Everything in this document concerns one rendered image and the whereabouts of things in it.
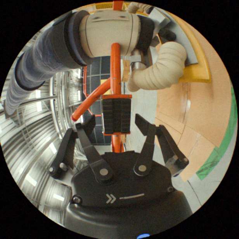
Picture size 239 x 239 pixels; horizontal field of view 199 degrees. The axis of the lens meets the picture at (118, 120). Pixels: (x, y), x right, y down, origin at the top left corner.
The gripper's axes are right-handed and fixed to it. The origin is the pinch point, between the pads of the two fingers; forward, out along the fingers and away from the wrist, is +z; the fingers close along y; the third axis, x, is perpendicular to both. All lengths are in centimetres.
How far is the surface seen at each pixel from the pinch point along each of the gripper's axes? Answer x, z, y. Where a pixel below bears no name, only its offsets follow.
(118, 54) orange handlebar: 15.4, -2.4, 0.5
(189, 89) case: 12.5, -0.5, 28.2
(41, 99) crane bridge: 25, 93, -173
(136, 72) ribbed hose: 11.4, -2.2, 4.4
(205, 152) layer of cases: -23, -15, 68
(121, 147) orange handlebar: -7.2, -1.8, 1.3
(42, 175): -373, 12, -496
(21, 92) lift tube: 16.8, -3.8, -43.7
